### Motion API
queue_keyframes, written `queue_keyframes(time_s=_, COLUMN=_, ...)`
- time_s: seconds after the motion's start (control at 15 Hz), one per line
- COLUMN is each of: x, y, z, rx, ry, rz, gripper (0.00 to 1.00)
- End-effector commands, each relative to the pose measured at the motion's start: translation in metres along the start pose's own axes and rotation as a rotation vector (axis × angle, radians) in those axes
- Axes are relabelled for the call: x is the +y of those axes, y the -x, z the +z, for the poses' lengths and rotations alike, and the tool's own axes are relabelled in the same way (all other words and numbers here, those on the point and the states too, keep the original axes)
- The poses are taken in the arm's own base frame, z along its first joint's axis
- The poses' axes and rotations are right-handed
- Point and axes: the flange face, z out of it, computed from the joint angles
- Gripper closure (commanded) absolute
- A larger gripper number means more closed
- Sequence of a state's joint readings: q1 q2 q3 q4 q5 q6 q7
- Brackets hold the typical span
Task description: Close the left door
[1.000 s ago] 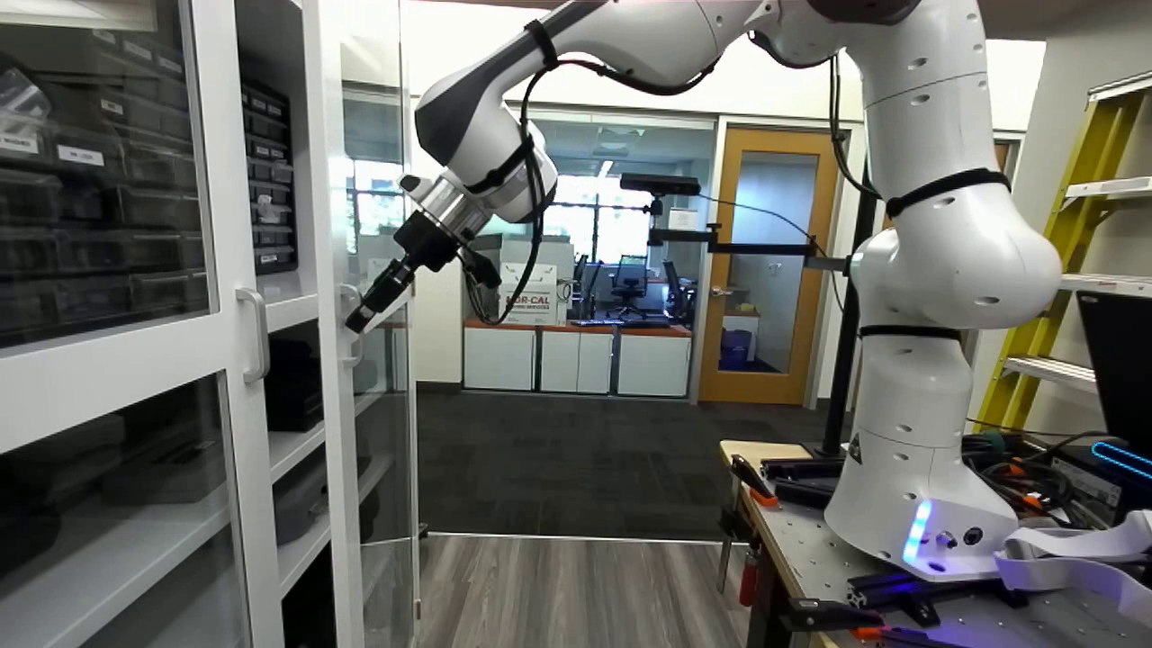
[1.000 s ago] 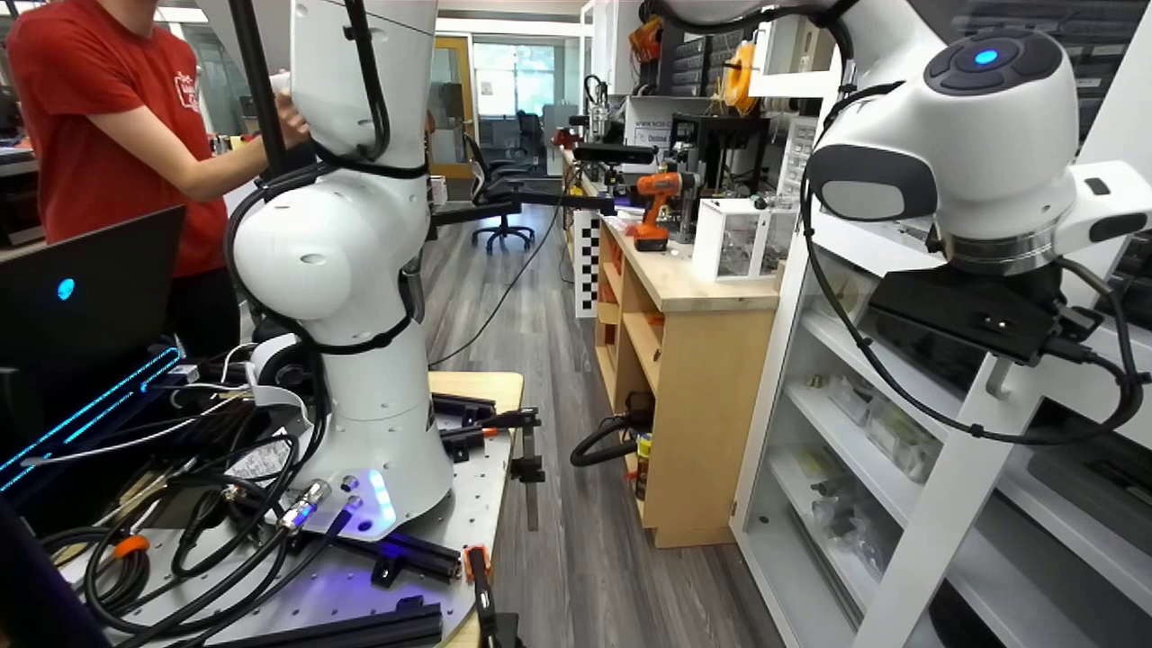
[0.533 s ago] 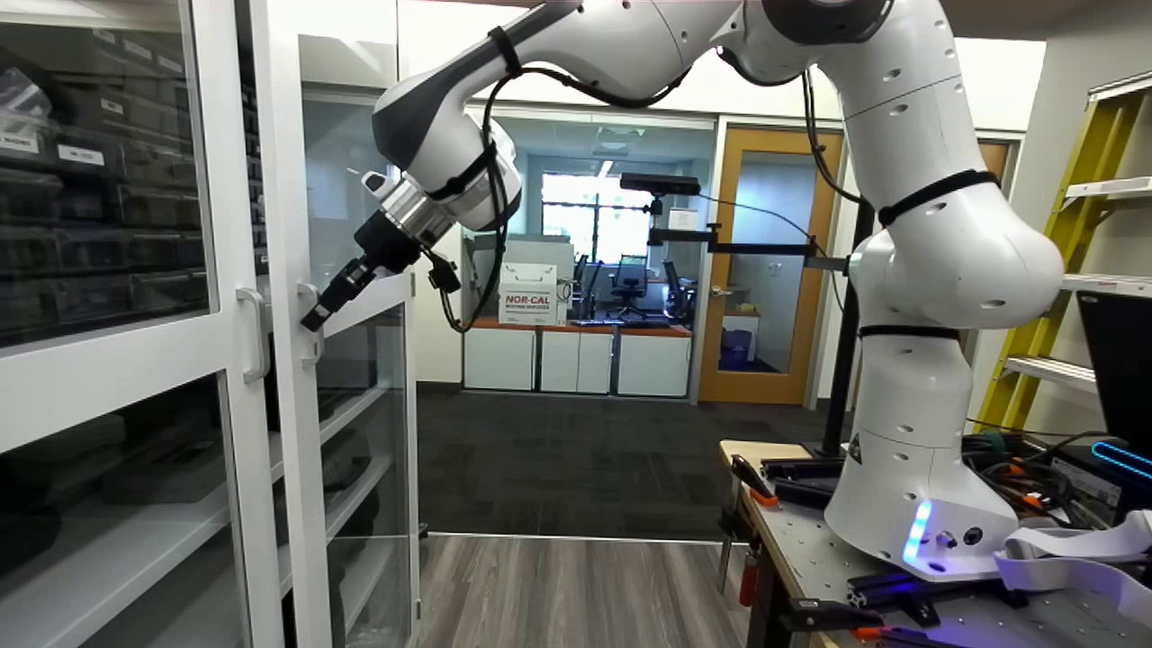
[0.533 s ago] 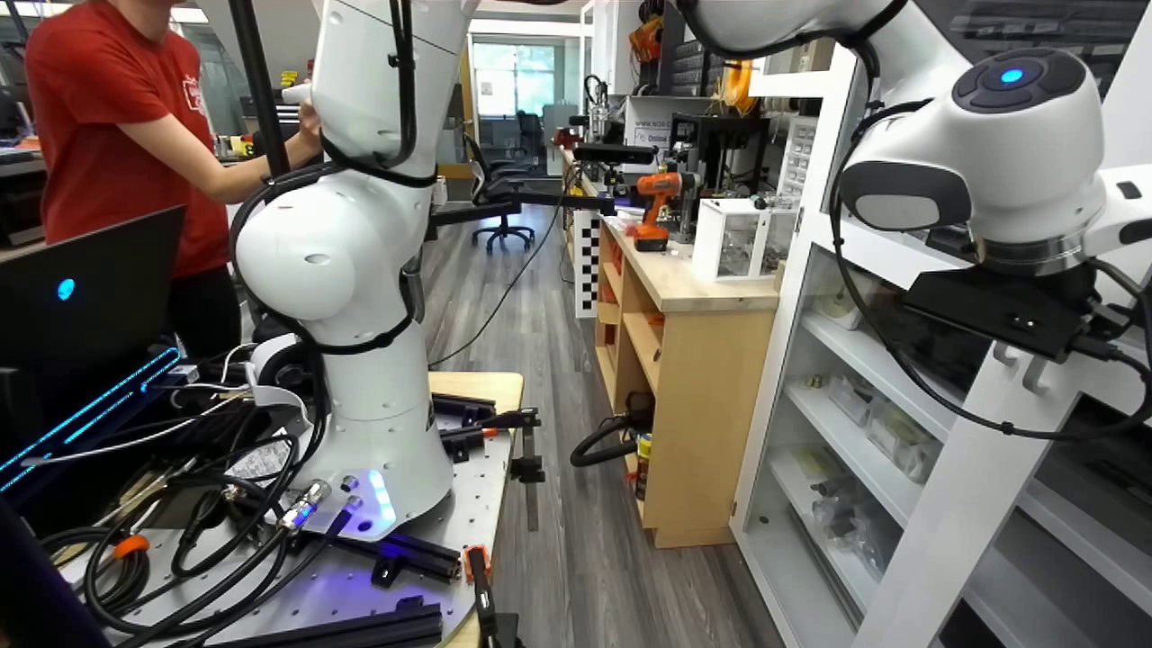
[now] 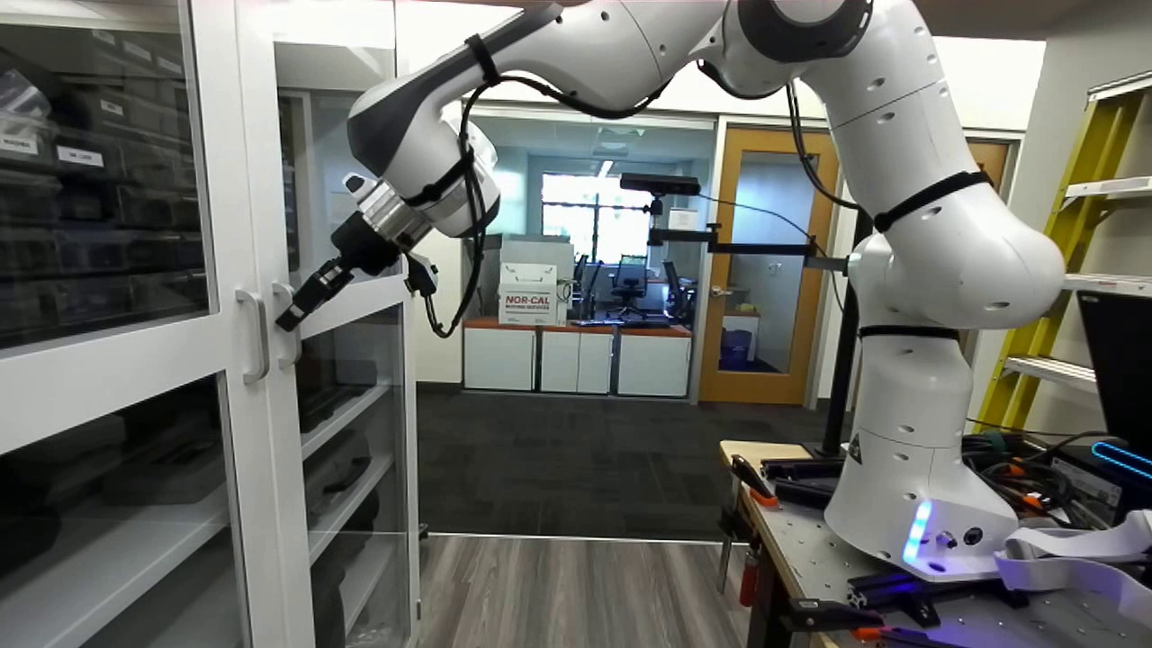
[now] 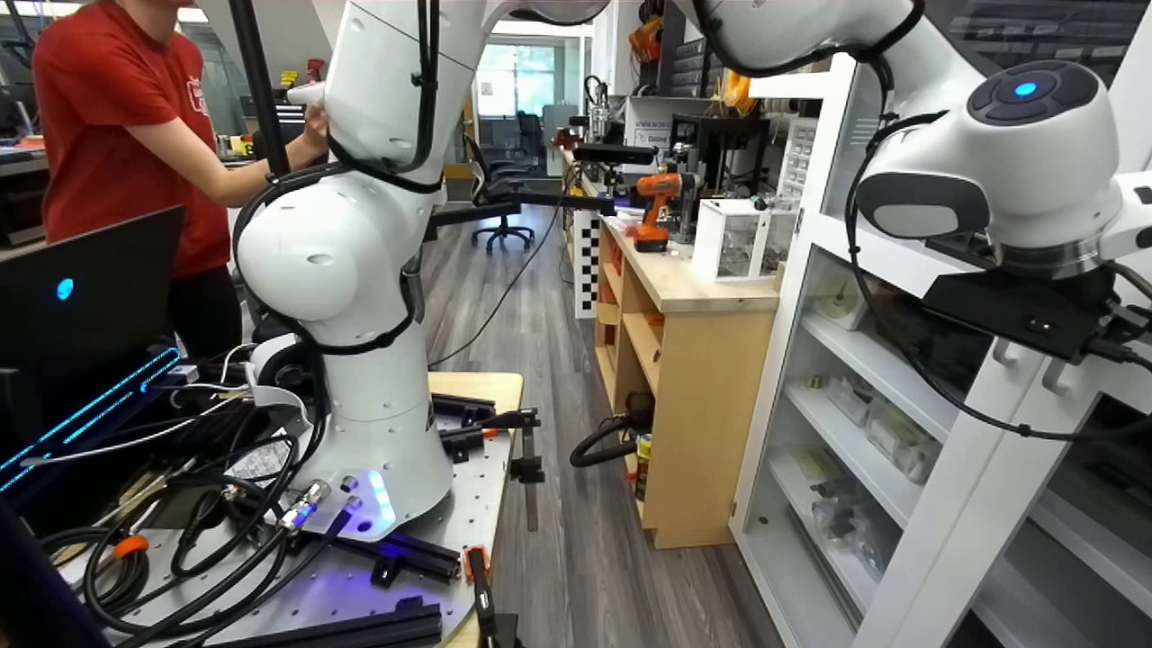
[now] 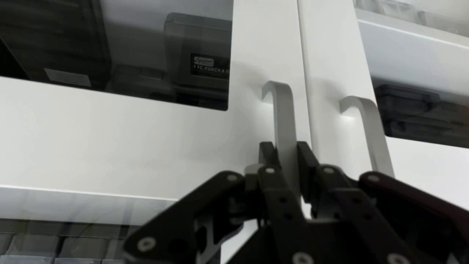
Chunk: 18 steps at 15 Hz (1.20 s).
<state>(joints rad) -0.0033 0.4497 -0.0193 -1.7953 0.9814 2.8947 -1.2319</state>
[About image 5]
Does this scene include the white glass cabinet door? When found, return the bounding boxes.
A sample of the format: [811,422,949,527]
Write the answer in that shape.
[235,0,425,648]
[0,0,288,648]

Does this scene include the black hard case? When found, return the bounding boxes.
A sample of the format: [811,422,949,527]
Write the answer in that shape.
[294,346,389,436]

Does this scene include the black table clamp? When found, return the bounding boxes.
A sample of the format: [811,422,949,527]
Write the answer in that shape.
[777,568,946,641]

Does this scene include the white cabinet with red top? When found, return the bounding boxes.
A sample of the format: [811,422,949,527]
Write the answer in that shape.
[617,325,696,400]
[538,320,618,397]
[462,320,539,397]

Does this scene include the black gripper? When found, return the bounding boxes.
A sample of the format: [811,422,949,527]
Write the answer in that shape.
[275,211,405,334]

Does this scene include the dark grey soft bag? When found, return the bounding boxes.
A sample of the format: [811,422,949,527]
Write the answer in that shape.
[301,436,373,506]

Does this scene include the orange framed glass door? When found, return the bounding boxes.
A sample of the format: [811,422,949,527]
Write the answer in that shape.
[700,122,850,409]

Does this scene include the black bar camera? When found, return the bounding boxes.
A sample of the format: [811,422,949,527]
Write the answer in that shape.
[617,169,703,199]

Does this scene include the black clamp with orange grip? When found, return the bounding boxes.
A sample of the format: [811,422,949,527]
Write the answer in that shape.
[724,451,846,515]

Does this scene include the blue bin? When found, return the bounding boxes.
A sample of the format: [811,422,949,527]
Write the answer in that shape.
[717,312,763,373]

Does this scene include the black cable heap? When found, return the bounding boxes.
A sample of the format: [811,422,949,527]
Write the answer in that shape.
[958,430,1090,527]

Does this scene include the white shelf cabinet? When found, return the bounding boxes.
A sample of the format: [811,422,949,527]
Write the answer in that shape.
[0,0,425,648]

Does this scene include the black tool cases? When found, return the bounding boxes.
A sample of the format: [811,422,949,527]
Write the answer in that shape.
[0,400,231,580]

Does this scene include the black parts drawer organizer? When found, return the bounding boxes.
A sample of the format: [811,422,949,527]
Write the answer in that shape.
[0,0,214,353]
[276,92,301,274]

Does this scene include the black bag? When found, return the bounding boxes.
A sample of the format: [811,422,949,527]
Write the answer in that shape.
[311,502,389,648]

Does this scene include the dark blue machine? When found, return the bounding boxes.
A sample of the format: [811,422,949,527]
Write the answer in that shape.
[574,252,703,332]

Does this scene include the white plastic bracket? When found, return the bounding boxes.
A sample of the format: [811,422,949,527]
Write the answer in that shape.
[991,506,1152,630]

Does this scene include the brown framed glass door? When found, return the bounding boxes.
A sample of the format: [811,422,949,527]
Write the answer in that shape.
[958,134,1023,203]

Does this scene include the robot workbench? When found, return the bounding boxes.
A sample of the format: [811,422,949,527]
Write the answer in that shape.
[717,436,1152,648]

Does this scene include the black camera stand pole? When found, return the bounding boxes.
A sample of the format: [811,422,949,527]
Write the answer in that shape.
[703,229,863,468]

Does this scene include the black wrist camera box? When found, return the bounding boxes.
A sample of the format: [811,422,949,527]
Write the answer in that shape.
[400,248,442,301]

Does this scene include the black laptop with blue lights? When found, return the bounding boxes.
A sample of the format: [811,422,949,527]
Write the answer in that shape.
[1072,287,1152,491]

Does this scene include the metal cabinet door handle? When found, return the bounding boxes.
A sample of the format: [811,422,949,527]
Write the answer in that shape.
[270,281,299,365]
[235,281,275,390]

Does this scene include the yellow ladder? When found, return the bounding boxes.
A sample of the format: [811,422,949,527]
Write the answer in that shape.
[972,82,1152,436]

